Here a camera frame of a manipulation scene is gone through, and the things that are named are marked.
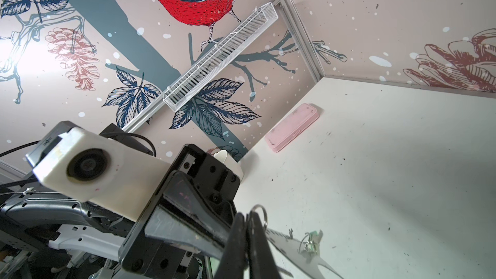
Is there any white paper cup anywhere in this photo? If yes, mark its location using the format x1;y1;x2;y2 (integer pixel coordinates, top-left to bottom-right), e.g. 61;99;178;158
214;150;244;181

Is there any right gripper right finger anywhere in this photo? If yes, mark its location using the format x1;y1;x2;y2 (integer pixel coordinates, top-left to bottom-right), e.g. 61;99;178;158
247;212;281;279

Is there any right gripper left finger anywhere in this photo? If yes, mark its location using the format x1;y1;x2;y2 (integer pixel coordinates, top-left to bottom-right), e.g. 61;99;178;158
214;213;247;279

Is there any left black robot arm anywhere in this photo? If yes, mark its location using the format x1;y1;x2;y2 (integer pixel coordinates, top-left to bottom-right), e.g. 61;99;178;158
1;121;240;278

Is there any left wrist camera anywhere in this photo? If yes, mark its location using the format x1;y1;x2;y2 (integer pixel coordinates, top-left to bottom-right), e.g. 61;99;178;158
27;121;171;222

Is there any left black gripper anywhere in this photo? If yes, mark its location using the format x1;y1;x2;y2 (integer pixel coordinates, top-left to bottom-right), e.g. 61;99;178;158
118;144;240;278

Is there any pink plastic case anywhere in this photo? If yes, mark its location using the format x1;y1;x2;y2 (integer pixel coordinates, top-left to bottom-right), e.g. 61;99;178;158
264;103;320;152

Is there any white wire mesh shelf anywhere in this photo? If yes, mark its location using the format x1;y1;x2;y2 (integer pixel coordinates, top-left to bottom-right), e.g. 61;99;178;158
162;3;278;111

